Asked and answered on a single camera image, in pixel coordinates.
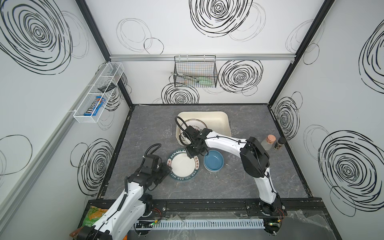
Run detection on white plate red characters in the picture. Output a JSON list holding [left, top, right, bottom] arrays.
[[185, 119, 207, 131]]

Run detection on green rim plate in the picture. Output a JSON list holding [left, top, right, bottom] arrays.
[[167, 149, 200, 182]]

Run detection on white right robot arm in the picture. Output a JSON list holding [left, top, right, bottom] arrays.
[[182, 126, 282, 216]]

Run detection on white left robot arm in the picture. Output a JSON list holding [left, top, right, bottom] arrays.
[[76, 154, 172, 240]]

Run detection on cream plastic bin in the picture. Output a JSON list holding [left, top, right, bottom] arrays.
[[178, 112, 232, 137]]

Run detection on blue bowl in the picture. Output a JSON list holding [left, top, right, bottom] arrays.
[[204, 150, 224, 172]]

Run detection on clear plastic cup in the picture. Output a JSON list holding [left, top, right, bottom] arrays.
[[162, 126, 173, 139], [230, 123, 240, 136]]

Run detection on green item in basket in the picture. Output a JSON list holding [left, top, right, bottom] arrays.
[[198, 77, 217, 88]]

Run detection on metal tongs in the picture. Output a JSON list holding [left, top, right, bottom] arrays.
[[171, 72, 200, 83]]

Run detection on pink lid glass jar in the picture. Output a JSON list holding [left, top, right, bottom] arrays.
[[261, 135, 276, 151]]

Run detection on green snack bag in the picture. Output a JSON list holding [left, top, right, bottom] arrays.
[[70, 206, 108, 240]]

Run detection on blue candy packet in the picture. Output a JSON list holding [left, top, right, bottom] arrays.
[[84, 97, 106, 117]]

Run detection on dark lid spice bottle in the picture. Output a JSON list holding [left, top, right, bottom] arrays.
[[274, 137, 287, 150]]

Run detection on black remote control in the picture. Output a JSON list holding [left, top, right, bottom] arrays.
[[98, 83, 116, 93]]

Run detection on black wire basket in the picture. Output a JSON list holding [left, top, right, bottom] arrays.
[[172, 55, 219, 88]]

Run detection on clear wall shelf basket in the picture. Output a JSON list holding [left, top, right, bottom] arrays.
[[73, 62, 124, 124]]

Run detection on white slotted cable duct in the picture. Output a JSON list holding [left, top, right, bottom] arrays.
[[132, 219, 265, 231]]

